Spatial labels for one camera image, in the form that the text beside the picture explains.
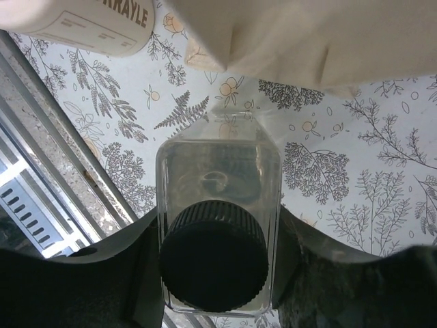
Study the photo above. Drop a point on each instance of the peach cylindrical bottle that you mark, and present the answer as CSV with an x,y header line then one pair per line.
x,y
116,28

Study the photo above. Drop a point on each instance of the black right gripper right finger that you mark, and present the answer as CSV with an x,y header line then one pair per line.
x,y
321,282

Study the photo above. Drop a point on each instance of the square glass perfume bottle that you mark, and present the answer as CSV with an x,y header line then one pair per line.
x,y
218,195

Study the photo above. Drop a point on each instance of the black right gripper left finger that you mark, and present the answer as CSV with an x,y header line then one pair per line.
x,y
112,283

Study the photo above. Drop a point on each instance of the beige canvas tote bag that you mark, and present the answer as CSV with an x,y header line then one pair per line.
x,y
320,45

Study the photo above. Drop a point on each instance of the aluminium mounting rail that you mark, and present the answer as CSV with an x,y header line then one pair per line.
x,y
55,196

